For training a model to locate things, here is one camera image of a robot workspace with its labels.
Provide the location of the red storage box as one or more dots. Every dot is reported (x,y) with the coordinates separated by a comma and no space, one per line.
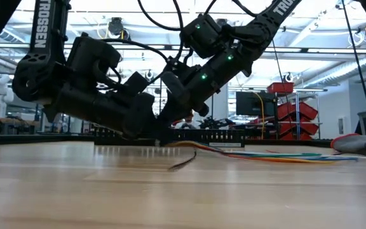
(280,87)

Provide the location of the red storage bin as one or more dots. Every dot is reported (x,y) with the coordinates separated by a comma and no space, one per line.
(303,111)
(297,137)
(307,128)

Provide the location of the black background robot arm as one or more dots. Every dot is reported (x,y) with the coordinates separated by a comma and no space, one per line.
(216,122)

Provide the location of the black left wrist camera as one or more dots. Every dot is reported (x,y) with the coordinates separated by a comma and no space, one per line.
(137,82)

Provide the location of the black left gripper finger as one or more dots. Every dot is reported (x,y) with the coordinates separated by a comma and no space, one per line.
(162,135)

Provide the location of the metal storage rack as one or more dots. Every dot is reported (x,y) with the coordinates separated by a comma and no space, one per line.
(297,114)

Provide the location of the grey and red cloth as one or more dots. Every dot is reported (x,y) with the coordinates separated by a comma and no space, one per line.
(351,144)

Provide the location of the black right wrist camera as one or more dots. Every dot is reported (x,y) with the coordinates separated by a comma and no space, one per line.
(183,68)

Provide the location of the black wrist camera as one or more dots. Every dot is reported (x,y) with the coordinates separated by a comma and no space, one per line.
(137,82)
(183,68)

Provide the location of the silver ventilation duct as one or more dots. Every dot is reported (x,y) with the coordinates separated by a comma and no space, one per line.
(9,35)
(345,71)

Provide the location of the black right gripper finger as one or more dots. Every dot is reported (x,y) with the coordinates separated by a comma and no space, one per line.
(176,116)

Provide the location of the black aluminium table frame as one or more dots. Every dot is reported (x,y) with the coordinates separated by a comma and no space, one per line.
(27,139)

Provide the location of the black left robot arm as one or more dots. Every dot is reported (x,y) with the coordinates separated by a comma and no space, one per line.
(52,73)

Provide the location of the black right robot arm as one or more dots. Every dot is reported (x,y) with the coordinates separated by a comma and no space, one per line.
(265,22)

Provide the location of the black monitor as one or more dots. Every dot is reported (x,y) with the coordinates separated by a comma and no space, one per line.
(253,103)

